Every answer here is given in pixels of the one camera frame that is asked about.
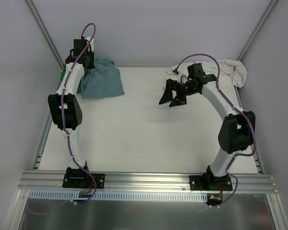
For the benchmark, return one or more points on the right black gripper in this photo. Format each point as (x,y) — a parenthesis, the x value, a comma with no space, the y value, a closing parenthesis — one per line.
(177,91)

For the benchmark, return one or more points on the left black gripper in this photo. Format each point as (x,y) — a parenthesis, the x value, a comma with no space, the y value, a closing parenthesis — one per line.
(88,61)

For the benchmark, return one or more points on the blue t shirt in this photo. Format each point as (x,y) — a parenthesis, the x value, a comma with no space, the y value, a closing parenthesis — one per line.
(103,81)

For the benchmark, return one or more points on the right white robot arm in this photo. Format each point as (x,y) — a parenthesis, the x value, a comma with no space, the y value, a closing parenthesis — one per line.
(236,132)

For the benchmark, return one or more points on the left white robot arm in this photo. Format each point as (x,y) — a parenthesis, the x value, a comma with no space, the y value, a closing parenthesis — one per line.
(67,115)

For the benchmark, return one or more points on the green t shirt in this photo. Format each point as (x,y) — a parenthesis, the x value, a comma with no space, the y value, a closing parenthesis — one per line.
(62,77)

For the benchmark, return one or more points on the white t shirt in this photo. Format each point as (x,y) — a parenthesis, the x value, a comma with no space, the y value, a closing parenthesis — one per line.
(231,68)

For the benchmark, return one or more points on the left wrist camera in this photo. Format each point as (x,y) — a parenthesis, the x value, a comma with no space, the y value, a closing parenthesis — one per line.
(90,41)

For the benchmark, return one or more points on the left aluminium frame post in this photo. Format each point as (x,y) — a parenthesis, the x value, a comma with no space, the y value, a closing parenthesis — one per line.
(40,23)

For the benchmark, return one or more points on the aluminium frame post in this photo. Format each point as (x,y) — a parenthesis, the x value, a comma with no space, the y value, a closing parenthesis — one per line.
(262,20)
(40,23)

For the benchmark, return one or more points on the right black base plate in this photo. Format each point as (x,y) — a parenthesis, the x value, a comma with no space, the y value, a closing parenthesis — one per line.
(201,183)

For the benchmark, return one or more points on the aluminium mounting rail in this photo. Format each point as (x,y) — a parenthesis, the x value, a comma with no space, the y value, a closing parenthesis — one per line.
(147,182)

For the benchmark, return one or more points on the slotted white cable duct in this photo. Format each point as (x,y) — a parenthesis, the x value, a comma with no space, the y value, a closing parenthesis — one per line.
(119,196)

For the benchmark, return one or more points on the right aluminium frame post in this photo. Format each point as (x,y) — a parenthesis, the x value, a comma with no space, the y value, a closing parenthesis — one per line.
(262,20)

